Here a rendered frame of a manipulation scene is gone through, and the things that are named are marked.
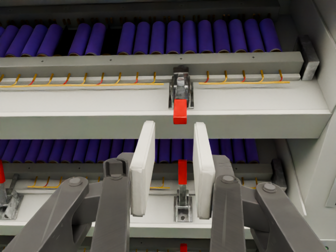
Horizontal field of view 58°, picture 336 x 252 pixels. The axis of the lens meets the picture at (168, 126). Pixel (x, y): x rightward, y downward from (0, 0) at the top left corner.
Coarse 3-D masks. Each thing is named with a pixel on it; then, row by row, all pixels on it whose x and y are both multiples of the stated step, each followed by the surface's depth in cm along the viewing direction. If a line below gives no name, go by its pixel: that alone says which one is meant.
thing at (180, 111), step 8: (176, 88) 32; (184, 88) 32; (176, 96) 30; (184, 96) 30; (176, 104) 28; (184, 104) 28; (176, 112) 27; (184, 112) 27; (176, 120) 27; (184, 120) 27
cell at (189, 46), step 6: (186, 24) 40; (192, 24) 40; (186, 30) 39; (192, 30) 39; (186, 36) 38; (192, 36) 38; (186, 42) 38; (192, 42) 37; (186, 48) 37; (192, 48) 37
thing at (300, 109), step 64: (0, 0) 44; (64, 0) 43; (128, 0) 43; (320, 64) 34; (0, 128) 36; (64, 128) 35; (128, 128) 35; (192, 128) 35; (256, 128) 34; (320, 128) 34
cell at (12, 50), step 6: (24, 24) 42; (24, 30) 41; (30, 30) 42; (18, 36) 40; (24, 36) 40; (12, 42) 39; (18, 42) 39; (24, 42) 40; (12, 48) 38; (18, 48) 39; (6, 54) 38; (12, 54) 38; (18, 54) 39
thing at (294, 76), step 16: (48, 80) 36; (64, 80) 36; (80, 80) 36; (96, 80) 36; (112, 80) 36; (128, 80) 36; (144, 80) 36; (160, 80) 36; (192, 80) 36; (208, 80) 36; (240, 80) 35; (256, 80) 35; (272, 80) 35
